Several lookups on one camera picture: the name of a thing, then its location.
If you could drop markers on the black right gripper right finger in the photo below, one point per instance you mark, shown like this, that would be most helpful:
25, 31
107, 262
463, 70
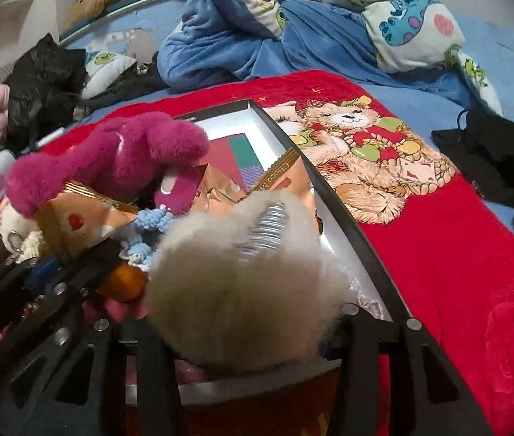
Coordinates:
396, 380

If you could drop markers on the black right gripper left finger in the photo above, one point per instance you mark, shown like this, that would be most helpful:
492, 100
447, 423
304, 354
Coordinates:
116, 372

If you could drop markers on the tan triangular snack packet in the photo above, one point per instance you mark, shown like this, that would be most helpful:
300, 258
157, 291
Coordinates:
79, 218

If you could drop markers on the beige fluffy plush toy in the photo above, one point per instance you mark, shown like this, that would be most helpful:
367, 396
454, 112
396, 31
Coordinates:
247, 291

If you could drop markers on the magenta plush bear toy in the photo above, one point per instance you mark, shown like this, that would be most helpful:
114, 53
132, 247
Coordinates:
119, 159

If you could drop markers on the tangerine in box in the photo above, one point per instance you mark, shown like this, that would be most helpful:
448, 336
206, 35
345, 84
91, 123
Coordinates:
125, 283

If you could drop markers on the red embroidered bear blanket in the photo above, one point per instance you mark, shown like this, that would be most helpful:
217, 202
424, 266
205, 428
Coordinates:
451, 259

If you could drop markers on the white blue crochet scrunchie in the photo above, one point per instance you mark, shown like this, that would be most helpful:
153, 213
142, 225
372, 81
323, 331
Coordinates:
138, 239

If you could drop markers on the black puffer jacket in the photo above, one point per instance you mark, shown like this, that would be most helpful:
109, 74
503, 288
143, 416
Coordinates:
44, 87

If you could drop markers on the triangular snack packet in box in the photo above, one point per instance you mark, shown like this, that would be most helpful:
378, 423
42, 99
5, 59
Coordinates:
217, 193

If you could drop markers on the black garment right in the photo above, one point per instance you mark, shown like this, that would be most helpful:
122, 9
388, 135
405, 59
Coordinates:
482, 147

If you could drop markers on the white monster print pillow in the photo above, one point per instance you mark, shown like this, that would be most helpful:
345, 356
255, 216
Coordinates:
104, 67

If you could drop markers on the black shallow cardboard box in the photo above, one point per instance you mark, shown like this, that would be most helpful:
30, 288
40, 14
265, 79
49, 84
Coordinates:
341, 235

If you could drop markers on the blue monster print duvet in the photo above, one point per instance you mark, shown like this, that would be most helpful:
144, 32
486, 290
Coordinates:
414, 44

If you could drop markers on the white plush keychain toy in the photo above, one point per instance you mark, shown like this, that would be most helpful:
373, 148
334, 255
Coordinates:
21, 236

